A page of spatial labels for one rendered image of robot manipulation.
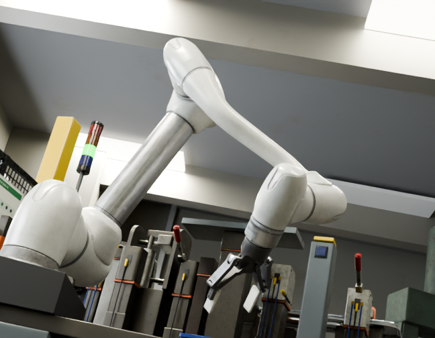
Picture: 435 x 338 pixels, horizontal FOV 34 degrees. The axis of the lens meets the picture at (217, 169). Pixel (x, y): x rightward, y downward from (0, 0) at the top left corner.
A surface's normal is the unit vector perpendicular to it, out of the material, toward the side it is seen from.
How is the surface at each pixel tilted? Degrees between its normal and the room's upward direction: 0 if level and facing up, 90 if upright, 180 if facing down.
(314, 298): 90
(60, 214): 87
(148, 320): 90
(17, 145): 90
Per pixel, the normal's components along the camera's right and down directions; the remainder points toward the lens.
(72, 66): -0.20, 0.89
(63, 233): 0.80, -0.07
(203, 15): 0.00, -0.42
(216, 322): -0.27, -0.46
